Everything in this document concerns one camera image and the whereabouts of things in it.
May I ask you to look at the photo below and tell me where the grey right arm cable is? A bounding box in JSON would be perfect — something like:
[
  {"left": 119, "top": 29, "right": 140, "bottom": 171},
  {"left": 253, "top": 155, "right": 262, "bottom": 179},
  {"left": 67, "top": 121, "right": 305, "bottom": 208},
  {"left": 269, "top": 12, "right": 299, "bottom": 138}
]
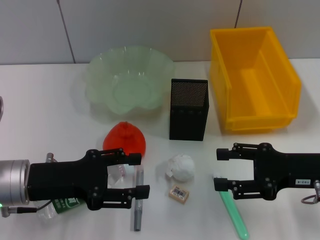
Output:
[{"left": 301, "top": 179, "right": 320, "bottom": 205}]

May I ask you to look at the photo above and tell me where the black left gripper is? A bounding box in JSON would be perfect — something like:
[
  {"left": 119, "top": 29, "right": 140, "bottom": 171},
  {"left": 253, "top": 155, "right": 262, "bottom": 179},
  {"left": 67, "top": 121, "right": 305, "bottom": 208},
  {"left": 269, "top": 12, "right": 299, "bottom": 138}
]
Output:
[{"left": 27, "top": 147, "right": 143, "bottom": 211}]

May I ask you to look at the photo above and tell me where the grey glitter pen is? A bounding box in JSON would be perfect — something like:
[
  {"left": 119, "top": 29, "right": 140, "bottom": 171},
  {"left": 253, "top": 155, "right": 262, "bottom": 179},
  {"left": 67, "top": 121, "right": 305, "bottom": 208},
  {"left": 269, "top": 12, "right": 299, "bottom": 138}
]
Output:
[{"left": 130, "top": 167, "right": 145, "bottom": 232}]

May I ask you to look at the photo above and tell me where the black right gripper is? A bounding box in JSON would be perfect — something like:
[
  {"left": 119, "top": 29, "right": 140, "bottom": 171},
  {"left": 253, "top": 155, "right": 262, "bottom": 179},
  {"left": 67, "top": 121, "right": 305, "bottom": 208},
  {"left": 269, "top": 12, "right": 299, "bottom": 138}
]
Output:
[{"left": 213, "top": 142, "right": 320, "bottom": 201}]

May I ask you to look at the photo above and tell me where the translucent green wavy fruit plate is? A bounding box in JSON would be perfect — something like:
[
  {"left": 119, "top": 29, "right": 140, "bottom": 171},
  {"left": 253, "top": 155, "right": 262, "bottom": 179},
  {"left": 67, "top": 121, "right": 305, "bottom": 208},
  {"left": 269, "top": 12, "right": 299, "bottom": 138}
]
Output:
[{"left": 85, "top": 44, "right": 175, "bottom": 116}]

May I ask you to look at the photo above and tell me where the red-orange toy orange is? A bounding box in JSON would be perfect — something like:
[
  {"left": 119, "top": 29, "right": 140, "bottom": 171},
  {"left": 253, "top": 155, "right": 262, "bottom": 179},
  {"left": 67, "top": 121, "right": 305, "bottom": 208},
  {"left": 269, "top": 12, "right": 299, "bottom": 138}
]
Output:
[{"left": 102, "top": 121, "right": 147, "bottom": 158}]

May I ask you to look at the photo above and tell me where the white paper ball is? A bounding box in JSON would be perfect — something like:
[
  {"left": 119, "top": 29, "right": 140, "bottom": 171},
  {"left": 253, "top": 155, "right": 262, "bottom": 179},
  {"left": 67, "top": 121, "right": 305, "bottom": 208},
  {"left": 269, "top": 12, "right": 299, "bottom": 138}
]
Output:
[{"left": 163, "top": 152, "right": 196, "bottom": 182}]

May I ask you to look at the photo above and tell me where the yellow plastic bin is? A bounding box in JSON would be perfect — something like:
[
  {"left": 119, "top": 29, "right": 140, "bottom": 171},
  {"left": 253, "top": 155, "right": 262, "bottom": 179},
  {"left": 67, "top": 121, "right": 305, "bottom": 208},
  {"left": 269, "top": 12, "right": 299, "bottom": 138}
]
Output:
[{"left": 209, "top": 26, "right": 302, "bottom": 136}]

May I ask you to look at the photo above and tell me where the clear green-label water bottle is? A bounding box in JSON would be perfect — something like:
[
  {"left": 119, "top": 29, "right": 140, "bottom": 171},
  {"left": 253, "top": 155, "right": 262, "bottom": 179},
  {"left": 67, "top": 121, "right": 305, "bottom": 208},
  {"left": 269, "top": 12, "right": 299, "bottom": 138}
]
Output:
[{"left": 36, "top": 162, "right": 136, "bottom": 223}]

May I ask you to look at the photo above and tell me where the beige eraser with barcode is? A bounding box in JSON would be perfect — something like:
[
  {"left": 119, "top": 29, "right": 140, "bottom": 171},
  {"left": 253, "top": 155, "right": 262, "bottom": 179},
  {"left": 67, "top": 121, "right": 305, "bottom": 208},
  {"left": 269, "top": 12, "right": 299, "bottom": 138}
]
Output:
[{"left": 168, "top": 184, "right": 190, "bottom": 205}]

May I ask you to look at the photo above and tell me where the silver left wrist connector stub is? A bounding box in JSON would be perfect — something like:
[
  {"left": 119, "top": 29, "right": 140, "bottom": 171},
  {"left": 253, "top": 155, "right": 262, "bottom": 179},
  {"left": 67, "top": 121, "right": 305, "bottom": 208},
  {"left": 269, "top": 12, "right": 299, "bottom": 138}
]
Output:
[{"left": 45, "top": 152, "right": 58, "bottom": 164}]

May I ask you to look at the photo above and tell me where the black mesh pen holder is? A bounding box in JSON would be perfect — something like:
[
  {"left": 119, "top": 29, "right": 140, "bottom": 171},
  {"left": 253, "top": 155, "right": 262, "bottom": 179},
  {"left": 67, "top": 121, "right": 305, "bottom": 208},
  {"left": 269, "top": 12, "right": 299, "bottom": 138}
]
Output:
[{"left": 169, "top": 78, "right": 209, "bottom": 141}]

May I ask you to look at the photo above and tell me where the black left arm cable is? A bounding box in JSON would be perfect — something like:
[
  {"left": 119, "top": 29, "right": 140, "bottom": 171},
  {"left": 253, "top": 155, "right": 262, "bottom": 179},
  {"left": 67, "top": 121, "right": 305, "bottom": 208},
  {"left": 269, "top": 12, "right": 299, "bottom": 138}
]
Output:
[{"left": 0, "top": 199, "right": 55, "bottom": 218}]

